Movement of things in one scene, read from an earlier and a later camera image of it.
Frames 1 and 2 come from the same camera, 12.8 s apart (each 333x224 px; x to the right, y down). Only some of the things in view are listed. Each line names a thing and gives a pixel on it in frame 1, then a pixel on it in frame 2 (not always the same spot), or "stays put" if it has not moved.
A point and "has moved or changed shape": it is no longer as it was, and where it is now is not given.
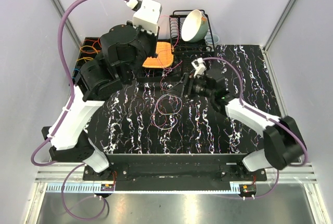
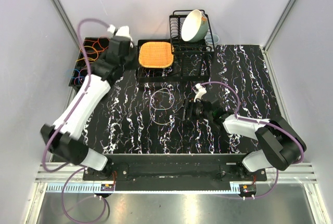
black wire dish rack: x=178 y=45 stays put
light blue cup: x=208 y=39 stays put
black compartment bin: x=91 y=47 stays put
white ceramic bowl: x=195 y=26 stays put
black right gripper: x=188 y=81 → x=189 y=104
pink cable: x=165 y=79 has moved or changed shape
